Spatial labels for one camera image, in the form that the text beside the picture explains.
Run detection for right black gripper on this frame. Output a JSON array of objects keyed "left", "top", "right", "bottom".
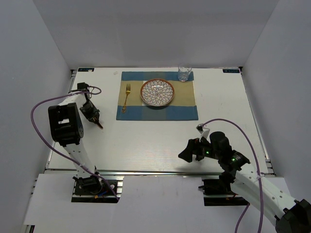
[{"left": 178, "top": 135, "right": 221, "bottom": 163}]

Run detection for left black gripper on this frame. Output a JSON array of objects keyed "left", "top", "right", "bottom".
[{"left": 80, "top": 101, "right": 100, "bottom": 123}]

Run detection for gold knife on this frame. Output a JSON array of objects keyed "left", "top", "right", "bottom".
[{"left": 96, "top": 121, "right": 103, "bottom": 129}]

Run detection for blue beige cloth placemat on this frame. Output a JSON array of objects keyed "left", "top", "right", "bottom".
[{"left": 116, "top": 71, "right": 198, "bottom": 121}]

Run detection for gold fork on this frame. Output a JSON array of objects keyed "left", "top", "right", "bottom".
[{"left": 121, "top": 84, "right": 131, "bottom": 114}]

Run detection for patterned ceramic plate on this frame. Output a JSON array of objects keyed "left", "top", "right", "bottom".
[{"left": 140, "top": 79, "right": 175, "bottom": 107}]

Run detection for clear drinking glass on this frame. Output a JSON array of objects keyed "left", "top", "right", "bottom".
[{"left": 178, "top": 64, "right": 192, "bottom": 82}]

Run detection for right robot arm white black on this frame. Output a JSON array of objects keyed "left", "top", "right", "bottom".
[{"left": 178, "top": 131, "right": 311, "bottom": 233}]

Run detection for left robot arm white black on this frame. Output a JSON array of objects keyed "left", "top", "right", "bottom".
[{"left": 48, "top": 83, "right": 103, "bottom": 180}]

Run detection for left blue corner sticker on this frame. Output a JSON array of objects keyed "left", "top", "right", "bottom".
[{"left": 77, "top": 67, "right": 94, "bottom": 72}]

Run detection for blue corner sticker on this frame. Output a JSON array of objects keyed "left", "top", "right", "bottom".
[
  {"left": 223, "top": 69, "right": 240, "bottom": 73},
  {"left": 77, "top": 67, "right": 94, "bottom": 72}
]

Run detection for right blue corner sticker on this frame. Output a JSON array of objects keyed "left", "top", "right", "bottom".
[{"left": 223, "top": 69, "right": 240, "bottom": 73}]

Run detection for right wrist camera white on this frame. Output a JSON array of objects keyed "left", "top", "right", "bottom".
[{"left": 196, "top": 123, "right": 210, "bottom": 141}]

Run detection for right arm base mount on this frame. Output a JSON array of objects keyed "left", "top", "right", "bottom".
[{"left": 198, "top": 171, "right": 248, "bottom": 206}]

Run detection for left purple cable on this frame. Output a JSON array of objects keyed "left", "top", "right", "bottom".
[{"left": 30, "top": 86, "right": 120, "bottom": 202}]

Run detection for purple cable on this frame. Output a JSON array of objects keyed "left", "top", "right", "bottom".
[
  {"left": 30, "top": 86, "right": 120, "bottom": 202},
  {"left": 196, "top": 118, "right": 264, "bottom": 233}
]

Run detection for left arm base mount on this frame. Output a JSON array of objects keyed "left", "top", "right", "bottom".
[{"left": 71, "top": 176, "right": 121, "bottom": 203}]

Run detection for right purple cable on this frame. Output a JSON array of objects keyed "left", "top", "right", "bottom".
[{"left": 196, "top": 118, "right": 264, "bottom": 233}]

